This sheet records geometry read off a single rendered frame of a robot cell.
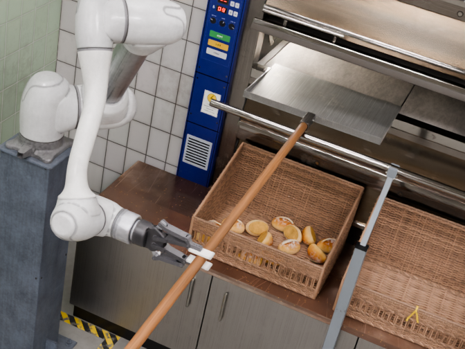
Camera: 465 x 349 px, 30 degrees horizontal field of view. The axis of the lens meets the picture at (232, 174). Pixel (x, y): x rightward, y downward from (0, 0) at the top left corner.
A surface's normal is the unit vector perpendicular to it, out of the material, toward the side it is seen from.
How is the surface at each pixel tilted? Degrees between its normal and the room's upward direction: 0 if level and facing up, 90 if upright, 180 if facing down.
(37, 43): 90
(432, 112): 0
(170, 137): 90
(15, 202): 90
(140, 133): 90
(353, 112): 2
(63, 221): 75
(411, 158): 70
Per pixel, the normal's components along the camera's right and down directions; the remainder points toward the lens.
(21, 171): -0.37, 0.43
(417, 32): -0.30, 0.11
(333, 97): 0.17, -0.83
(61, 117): 0.41, 0.52
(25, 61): 0.91, 0.35
